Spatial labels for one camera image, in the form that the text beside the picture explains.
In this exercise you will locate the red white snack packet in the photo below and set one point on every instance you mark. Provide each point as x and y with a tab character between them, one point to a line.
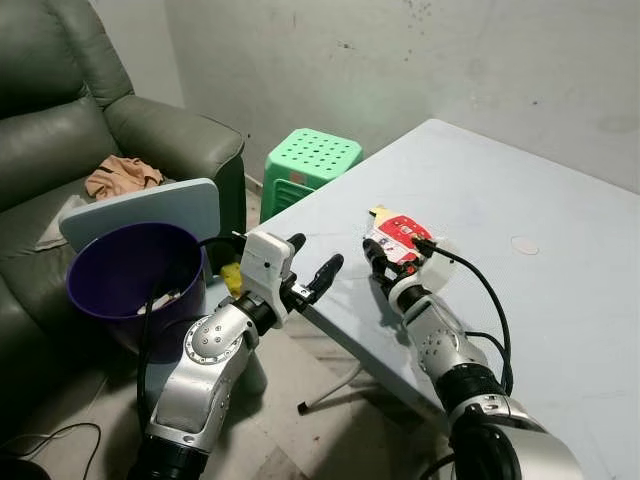
398	236

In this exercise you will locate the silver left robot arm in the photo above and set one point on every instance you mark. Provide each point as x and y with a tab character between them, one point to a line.
205	370

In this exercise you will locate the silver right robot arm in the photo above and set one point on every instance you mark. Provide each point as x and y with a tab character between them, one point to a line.
450	350

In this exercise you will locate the white trash piece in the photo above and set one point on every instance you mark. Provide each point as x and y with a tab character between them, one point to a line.
165	302

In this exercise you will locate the purple plastic rubbish bin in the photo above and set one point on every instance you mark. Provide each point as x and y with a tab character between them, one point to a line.
125	280

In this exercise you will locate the small yellow piece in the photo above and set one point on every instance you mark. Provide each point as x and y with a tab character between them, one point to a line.
232	280

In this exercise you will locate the green plastic stool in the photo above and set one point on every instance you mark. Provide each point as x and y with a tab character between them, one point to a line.
312	155

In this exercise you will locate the metal table leg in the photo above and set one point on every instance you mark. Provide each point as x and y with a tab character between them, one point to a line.
330	390

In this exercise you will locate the pale blue plastic chair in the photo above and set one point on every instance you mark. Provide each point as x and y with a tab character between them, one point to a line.
150	208

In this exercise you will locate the crumpled tan cloth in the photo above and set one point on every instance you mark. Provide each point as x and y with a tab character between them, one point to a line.
122	176

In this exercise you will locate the dark green leather sofa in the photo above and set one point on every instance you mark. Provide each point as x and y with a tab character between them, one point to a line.
60	130

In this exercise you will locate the black round object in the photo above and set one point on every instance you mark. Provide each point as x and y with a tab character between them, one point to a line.
20	470

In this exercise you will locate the clear white right wrist camera mount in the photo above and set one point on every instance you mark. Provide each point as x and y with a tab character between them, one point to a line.
440	258

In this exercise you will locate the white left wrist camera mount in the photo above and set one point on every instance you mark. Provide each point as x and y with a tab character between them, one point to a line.
265	265

